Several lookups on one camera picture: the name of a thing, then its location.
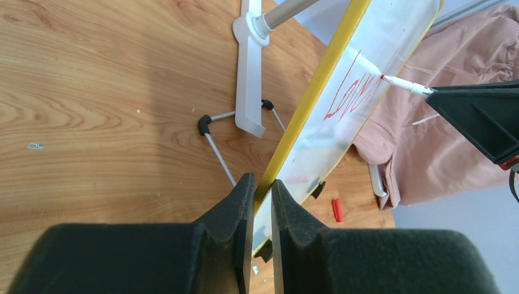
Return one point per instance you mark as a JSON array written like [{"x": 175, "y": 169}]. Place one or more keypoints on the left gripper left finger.
[{"x": 209, "y": 255}]

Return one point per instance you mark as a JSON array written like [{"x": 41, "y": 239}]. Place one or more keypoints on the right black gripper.
[{"x": 486, "y": 115}]

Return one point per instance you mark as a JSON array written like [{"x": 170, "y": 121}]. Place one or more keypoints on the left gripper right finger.
[{"x": 310, "y": 257}]

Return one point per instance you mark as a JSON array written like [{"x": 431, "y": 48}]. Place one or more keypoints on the red marker cap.
[{"x": 337, "y": 209}]

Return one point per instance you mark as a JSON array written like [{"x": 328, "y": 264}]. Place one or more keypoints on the red white marker pen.
[{"x": 409, "y": 86}]

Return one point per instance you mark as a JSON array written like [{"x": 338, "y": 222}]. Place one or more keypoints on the yellow framed whiteboard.
[{"x": 399, "y": 39}]

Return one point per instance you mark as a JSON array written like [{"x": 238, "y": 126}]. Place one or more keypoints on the pink shorts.
[{"x": 423, "y": 157}]

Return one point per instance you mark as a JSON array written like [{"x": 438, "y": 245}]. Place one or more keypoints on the white metal clothes rack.
[{"x": 255, "y": 61}]

